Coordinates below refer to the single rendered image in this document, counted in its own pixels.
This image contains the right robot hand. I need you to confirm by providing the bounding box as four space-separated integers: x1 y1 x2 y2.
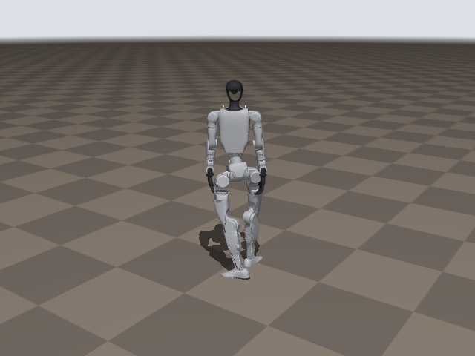
254 168 266 195

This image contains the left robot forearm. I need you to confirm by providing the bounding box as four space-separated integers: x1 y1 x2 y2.
206 139 215 173

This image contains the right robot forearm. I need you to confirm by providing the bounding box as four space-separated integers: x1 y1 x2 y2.
255 139 267 172

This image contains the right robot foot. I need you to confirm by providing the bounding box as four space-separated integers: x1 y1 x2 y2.
243 256 263 267

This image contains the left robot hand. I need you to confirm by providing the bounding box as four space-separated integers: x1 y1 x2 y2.
206 168 214 193

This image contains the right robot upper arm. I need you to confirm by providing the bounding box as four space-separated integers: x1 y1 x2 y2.
249 111 263 148

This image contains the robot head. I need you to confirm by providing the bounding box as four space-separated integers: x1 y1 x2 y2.
226 80 243 111

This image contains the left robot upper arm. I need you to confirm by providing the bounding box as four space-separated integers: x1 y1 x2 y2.
207 111 220 148

